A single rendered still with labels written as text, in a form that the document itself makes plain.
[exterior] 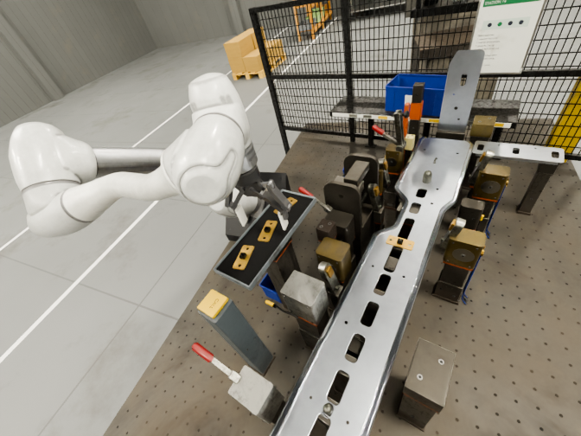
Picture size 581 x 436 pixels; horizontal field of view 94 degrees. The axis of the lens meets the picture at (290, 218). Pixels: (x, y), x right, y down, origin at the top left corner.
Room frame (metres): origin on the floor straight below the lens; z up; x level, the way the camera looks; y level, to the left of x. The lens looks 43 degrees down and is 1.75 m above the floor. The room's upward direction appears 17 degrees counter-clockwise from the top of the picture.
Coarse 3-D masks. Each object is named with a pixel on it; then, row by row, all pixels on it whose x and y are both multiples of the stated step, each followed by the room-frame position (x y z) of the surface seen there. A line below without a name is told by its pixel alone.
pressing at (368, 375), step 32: (416, 160) 0.91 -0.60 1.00; (448, 160) 0.85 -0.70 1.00; (416, 192) 0.73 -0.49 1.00; (448, 192) 0.68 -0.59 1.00; (416, 224) 0.58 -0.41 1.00; (384, 256) 0.49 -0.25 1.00; (416, 256) 0.46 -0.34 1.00; (352, 288) 0.42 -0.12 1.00; (416, 288) 0.36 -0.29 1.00; (352, 320) 0.32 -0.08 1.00; (384, 320) 0.30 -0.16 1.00; (320, 352) 0.27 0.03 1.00; (384, 352) 0.22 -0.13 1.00; (320, 384) 0.20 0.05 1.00; (352, 384) 0.18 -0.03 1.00; (384, 384) 0.16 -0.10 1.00; (288, 416) 0.15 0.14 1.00; (352, 416) 0.12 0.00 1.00
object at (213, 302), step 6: (210, 294) 0.43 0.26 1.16; (216, 294) 0.42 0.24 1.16; (204, 300) 0.42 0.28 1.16; (210, 300) 0.41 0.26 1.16; (216, 300) 0.41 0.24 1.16; (222, 300) 0.40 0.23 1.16; (198, 306) 0.40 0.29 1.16; (204, 306) 0.40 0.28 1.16; (210, 306) 0.39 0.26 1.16; (216, 306) 0.39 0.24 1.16; (222, 306) 0.39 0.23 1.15; (204, 312) 0.38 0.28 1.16; (210, 312) 0.38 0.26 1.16; (216, 312) 0.37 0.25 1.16
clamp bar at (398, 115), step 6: (396, 114) 0.96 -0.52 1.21; (402, 114) 0.96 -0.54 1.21; (408, 114) 0.95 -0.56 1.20; (396, 120) 0.96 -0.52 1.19; (402, 120) 0.97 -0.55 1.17; (396, 126) 0.96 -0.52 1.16; (402, 126) 0.97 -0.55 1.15; (396, 132) 0.96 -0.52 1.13; (402, 132) 0.97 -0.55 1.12; (396, 138) 0.96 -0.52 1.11; (402, 138) 0.97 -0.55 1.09; (402, 144) 0.94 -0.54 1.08
